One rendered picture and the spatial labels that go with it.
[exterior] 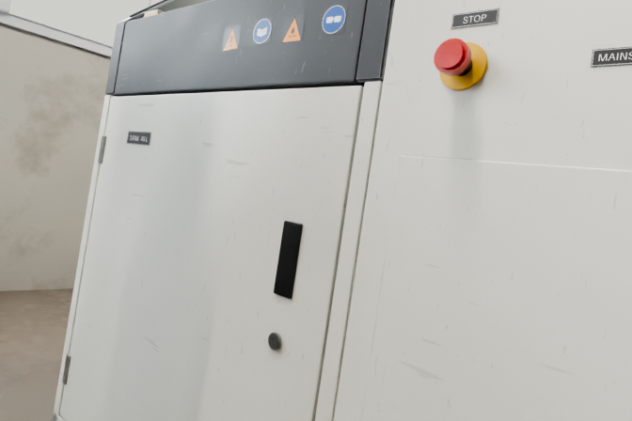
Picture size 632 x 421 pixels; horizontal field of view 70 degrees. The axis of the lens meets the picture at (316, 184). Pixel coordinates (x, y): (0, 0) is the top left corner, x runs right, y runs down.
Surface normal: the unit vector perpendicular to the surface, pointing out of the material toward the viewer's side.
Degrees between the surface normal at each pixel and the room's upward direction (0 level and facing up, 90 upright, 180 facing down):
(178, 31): 90
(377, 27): 90
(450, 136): 90
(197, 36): 90
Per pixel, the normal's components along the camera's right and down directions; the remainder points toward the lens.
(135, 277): -0.62, -0.11
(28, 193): 0.69, 0.08
